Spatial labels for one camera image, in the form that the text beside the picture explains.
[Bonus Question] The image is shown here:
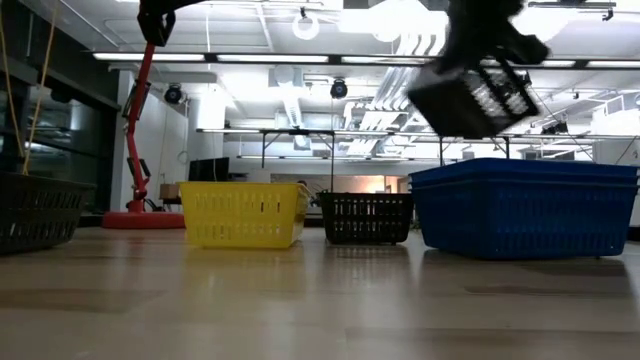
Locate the white round ceiling fixture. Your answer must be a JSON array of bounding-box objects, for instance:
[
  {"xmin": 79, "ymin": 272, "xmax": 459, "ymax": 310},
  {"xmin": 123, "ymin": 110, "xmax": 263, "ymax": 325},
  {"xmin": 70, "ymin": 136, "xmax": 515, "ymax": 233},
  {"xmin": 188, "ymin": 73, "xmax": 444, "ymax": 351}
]
[{"xmin": 292, "ymin": 7, "xmax": 321, "ymax": 42}]

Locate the black plastic basket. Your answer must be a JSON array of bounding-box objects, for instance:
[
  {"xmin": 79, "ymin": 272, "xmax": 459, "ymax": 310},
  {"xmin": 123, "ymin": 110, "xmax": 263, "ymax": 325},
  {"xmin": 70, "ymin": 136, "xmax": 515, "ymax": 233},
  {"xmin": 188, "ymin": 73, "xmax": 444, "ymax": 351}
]
[
  {"xmin": 0, "ymin": 171, "xmax": 97, "ymax": 256},
  {"xmin": 405, "ymin": 58, "xmax": 542, "ymax": 141},
  {"xmin": 317, "ymin": 191, "xmax": 416, "ymax": 247}
]

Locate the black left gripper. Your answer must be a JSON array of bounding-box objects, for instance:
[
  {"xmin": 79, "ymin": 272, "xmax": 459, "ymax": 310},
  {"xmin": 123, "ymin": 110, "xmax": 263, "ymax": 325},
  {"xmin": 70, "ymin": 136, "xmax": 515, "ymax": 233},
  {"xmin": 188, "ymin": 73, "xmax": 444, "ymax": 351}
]
[{"xmin": 136, "ymin": 0, "xmax": 177, "ymax": 48}]

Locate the blue plastic basket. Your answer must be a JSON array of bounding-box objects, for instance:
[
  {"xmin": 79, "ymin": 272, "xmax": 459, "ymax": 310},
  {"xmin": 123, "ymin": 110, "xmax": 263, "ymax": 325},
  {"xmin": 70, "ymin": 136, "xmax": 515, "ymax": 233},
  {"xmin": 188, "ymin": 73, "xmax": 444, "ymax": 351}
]
[
  {"xmin": 409, "ymin": 173, "xmax": 640, "ymax": 262},
  {"xmin": 407, "ymin": 157, "xmax": 640, "ymax": 177}
]

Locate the yellow cable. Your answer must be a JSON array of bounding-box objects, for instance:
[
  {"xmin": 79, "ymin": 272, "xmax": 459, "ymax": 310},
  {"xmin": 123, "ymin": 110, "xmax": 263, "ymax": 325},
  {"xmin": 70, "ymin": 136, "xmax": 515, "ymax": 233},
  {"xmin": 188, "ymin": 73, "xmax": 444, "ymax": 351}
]
[{"xmin": 0, "ymin": 9, "xmax": 56, "ymax": 176}]

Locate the yellow plastic basket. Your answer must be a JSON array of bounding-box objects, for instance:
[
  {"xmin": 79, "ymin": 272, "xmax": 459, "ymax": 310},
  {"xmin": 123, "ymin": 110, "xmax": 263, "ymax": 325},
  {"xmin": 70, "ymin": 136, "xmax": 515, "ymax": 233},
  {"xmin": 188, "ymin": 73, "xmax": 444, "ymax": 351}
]
[{"xmin": 178, "ymin": 180, "xmax": 312, "ymax": 250}]

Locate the black monitor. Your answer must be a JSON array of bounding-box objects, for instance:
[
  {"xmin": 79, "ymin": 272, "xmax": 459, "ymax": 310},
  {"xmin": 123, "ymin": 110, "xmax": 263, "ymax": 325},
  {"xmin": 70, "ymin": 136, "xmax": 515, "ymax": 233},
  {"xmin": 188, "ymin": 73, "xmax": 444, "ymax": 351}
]
[{"xmin": 188, "ymin": 156, "xmax": 230, "ymax": 183}]

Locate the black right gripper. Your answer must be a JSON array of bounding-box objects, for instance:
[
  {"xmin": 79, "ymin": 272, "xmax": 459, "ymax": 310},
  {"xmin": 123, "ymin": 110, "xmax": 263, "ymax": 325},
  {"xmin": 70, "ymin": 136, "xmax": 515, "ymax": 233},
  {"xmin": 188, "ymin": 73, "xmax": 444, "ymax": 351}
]
[{"xmin": 439, "ymin": 0, "xmax": 551, "ymax": 66}]

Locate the black-legged table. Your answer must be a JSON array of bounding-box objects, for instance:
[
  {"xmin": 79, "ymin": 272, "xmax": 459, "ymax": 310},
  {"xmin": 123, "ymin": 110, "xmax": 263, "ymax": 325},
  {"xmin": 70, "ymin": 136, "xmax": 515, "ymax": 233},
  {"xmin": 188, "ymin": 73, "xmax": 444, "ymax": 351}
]
[
  {"xmin": 259, "ymin": 127, "xmax": 337, "ymax": 192},
  {"xmin": 438, "ymin": 133, "xmax": 511, "ymax": 167}
]

